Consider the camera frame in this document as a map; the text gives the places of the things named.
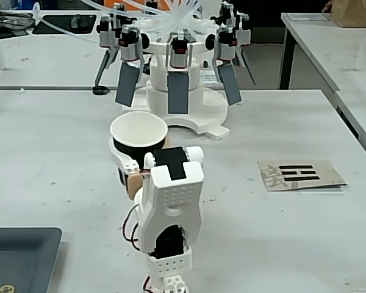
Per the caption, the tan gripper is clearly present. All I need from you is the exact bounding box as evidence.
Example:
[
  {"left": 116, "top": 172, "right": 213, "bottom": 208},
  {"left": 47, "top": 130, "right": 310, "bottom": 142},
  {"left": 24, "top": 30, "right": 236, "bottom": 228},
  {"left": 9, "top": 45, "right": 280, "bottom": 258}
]
[{"left": 109, "top": 137, "right": 173, "bottom": 201}]

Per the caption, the black paper cup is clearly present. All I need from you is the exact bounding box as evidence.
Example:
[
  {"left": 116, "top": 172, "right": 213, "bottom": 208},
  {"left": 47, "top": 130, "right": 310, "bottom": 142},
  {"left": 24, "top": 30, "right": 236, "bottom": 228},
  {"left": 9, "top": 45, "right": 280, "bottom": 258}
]
[{"left": 109, "top": 111, "right": 168, "bottom": 162}]

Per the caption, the grey paddle actuator module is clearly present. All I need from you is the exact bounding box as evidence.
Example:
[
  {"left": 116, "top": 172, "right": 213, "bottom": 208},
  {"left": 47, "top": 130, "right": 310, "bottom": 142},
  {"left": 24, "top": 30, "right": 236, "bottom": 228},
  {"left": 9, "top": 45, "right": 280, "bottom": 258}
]
[
  {"left": 219, "top": 1, "right": 257, "bottom": 86},
  {"left": 212, "top": 26, "right": 243, "bottom": 107},
  {"left": 166, "top": 35, "right": 192, "bottom": 115},
  {"left": 93, "top": 15, "right": 120, "bottom": 88},
  {"left": 115, "top": 25, "right": 145, "bottom": 108}
]

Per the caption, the white round machine base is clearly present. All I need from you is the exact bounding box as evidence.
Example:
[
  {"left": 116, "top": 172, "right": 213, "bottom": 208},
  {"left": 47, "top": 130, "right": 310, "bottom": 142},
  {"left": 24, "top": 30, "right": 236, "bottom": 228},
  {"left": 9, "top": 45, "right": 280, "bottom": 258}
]
[{"left": 121, "top": 39, "right": 231, "bottom": 141}]

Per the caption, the printed paper label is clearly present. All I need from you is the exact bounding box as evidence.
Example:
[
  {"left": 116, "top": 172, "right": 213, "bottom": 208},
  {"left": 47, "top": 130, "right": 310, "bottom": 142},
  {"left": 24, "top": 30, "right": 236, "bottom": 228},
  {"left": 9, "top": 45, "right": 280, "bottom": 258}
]
[{"left": 199, "top": 70, "right": 223, "bottom": 85}]

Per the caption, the clear tube bundle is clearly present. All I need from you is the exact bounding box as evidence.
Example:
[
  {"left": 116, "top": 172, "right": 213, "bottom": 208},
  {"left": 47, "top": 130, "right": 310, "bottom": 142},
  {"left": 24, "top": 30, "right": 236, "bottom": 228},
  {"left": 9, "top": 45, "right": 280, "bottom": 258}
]
[{"left": 33, "top": 0, "right": 220, "bottom": 42}]

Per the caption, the orange box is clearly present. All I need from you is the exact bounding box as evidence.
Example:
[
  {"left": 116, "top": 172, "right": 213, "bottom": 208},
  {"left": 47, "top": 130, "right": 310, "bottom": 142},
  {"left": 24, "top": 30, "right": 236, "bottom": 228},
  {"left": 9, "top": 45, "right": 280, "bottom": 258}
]
[{"left": 105, "top": 0, "right": 171, "bottom": 13}]

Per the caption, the grey plastic tray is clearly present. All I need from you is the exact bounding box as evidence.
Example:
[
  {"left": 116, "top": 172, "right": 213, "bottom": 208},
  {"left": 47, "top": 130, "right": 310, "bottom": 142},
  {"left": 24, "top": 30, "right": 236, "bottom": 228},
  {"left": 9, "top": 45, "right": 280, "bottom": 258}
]
[{"left": 0, "top": 226, "right": 63, "bottom": 293}]

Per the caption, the black table leg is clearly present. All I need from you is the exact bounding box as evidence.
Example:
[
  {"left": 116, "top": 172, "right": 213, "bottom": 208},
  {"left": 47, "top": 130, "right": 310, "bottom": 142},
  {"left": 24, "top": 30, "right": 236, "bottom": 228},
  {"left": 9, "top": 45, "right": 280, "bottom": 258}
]
[{"left": 279, "top": 26, "right": 297, "bottom": 90}]

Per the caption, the cardboard card with black bars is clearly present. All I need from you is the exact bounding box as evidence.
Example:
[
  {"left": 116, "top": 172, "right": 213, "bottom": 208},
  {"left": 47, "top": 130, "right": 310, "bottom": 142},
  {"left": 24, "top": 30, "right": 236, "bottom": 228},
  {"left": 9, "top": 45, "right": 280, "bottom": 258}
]
[{"left": 257, "top": 159, "right": 348, "bottom": 193}]

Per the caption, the black plastic bag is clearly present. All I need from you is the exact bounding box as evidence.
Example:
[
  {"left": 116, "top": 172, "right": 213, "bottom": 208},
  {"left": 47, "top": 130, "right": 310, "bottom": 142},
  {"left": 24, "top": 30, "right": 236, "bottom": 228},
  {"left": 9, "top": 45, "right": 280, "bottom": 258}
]
[{"left": 0, "top": 8, "right": 30, "bottom": 39}]

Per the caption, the white paper sheet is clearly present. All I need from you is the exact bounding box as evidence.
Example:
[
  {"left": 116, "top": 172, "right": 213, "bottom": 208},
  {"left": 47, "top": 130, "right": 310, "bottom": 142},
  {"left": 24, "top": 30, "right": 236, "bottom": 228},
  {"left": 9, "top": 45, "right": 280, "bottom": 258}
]
[{"left": 288, "top": 12, "right": 335, "bottom": 22}]

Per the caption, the brown paper bag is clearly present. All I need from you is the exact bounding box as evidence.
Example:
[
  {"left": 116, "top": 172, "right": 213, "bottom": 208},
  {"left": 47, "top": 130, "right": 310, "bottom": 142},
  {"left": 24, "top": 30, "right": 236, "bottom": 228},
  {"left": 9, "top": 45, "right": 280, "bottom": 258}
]
[{"left": 331, "top": 0, "right": 366, "bottom": 28}]

